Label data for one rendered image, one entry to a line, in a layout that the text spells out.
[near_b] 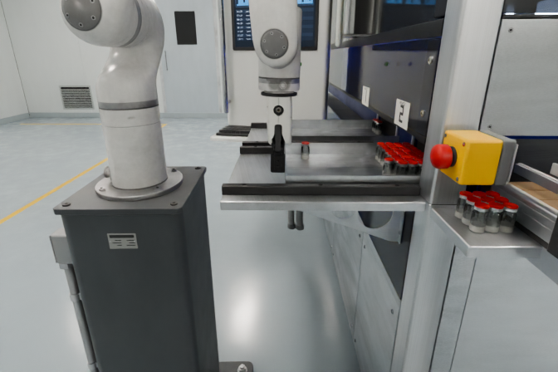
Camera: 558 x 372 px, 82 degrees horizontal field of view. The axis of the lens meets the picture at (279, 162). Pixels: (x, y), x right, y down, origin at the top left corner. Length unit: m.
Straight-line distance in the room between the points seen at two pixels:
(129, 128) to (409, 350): 0.78
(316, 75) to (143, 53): 0.93
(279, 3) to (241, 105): 1.10
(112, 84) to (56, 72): 6.72
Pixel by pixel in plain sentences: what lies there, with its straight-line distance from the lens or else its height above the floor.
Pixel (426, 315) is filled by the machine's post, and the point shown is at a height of 0.62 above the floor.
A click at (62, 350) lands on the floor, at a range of 1.76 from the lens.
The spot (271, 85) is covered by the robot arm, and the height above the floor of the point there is 1.09.
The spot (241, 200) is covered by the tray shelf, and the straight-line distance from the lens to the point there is 0.63.
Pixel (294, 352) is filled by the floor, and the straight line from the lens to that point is 1.51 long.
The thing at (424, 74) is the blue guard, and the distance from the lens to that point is 0.71.
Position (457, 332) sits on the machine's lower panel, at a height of 0.57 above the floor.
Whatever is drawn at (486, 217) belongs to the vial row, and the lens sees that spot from 0.60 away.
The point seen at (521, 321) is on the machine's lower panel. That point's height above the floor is 0.60.
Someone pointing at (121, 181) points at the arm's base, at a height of 0.89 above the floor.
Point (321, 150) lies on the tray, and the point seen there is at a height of 0.89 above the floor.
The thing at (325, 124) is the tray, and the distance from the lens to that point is 1.24.
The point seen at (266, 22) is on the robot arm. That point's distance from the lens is 0.56.
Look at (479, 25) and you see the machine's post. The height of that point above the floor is 1.19.
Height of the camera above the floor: 1.15
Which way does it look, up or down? 19 degrees down
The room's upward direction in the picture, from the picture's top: straight up
